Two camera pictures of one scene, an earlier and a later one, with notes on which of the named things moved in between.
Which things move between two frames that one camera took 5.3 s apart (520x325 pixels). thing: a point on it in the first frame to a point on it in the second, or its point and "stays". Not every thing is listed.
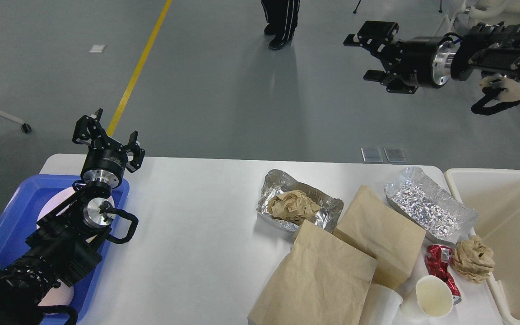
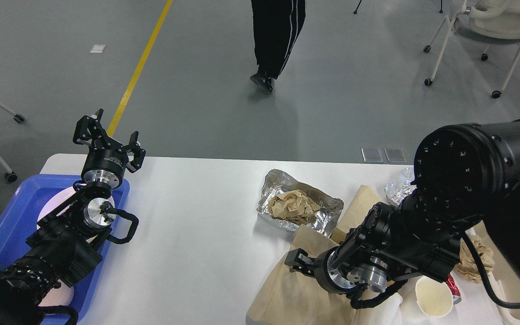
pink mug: (62, 295) stays
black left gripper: (105, 160) stays
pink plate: (58, 196) stays
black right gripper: (424, 62) to (369, 278)
